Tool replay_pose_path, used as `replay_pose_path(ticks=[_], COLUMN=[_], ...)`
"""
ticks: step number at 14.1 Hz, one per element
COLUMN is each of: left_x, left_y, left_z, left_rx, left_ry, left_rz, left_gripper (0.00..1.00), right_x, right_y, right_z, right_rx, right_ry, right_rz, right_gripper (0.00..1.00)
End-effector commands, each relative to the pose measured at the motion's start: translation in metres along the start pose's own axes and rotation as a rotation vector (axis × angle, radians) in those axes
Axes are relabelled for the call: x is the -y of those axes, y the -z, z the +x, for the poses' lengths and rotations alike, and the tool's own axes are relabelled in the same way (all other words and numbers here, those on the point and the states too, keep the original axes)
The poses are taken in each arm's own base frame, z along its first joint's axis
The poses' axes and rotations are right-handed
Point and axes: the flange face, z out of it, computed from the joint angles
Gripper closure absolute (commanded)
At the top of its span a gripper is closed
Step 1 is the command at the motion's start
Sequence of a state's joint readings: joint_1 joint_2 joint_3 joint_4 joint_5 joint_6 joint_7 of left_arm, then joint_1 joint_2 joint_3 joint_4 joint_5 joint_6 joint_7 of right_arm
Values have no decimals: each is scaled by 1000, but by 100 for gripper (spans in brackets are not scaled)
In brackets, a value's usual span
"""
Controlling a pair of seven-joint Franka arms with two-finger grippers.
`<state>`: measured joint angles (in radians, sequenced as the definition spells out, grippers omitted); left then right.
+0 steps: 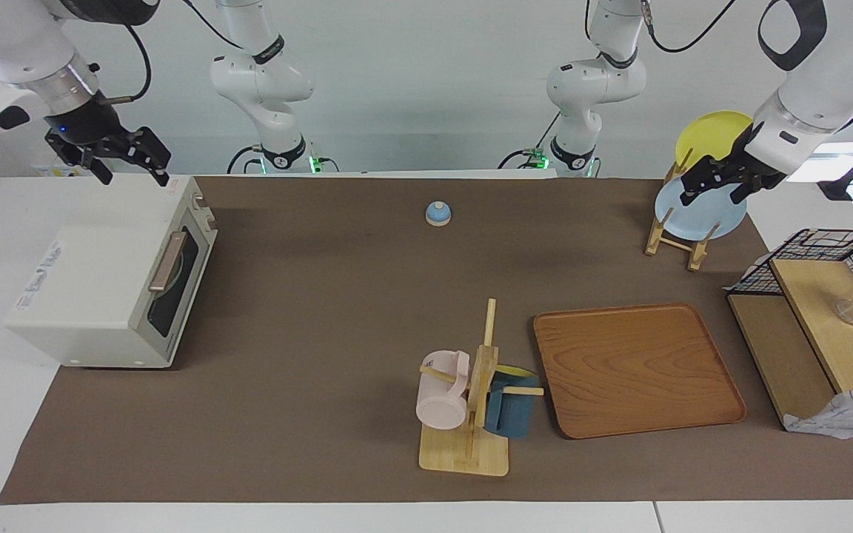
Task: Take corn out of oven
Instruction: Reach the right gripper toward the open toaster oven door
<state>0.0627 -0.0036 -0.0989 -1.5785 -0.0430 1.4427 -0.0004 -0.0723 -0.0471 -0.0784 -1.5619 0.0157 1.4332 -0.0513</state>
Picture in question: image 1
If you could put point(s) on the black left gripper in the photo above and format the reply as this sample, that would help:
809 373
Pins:
743 163

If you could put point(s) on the light blue plate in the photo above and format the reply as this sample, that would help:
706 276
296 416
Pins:
704 215

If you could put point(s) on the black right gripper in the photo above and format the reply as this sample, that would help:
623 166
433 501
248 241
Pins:
89 122

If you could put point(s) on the small clear glass dish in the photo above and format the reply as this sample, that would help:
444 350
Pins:
851 312

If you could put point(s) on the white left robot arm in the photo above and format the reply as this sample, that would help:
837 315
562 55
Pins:
826 81

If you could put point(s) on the pink mug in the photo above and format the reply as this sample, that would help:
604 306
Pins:
437 400

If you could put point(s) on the wooden plate rack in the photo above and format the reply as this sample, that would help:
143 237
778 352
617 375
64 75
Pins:
695 255

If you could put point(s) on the yellow plate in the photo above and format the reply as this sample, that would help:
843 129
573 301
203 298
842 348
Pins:
711 137

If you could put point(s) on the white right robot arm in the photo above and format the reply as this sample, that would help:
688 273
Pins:
12 37

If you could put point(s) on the brown table mat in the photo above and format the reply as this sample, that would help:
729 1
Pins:
308 333

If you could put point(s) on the wooden shelf box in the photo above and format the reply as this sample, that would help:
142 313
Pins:
819 326

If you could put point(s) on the blue call bell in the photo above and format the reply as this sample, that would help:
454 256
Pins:
438 214

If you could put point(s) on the white toaster oven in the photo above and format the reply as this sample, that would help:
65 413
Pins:
93 289

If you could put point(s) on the wooden mug tree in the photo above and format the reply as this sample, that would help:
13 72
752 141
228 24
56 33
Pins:
463 455

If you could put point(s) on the brown wooden tray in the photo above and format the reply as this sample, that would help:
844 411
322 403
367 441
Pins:
634 370

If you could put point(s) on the dark blue mug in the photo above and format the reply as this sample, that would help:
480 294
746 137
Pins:
512 414

